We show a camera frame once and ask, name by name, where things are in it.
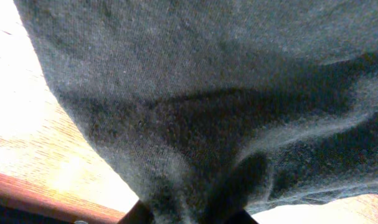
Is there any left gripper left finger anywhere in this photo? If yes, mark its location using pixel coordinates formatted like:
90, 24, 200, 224
118, 200, 154, 224

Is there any dark green t-shirt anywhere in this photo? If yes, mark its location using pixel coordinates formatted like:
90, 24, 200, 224
15, 0, 378, 223

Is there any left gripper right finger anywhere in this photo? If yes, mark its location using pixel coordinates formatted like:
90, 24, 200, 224
229, 210, 258, 224

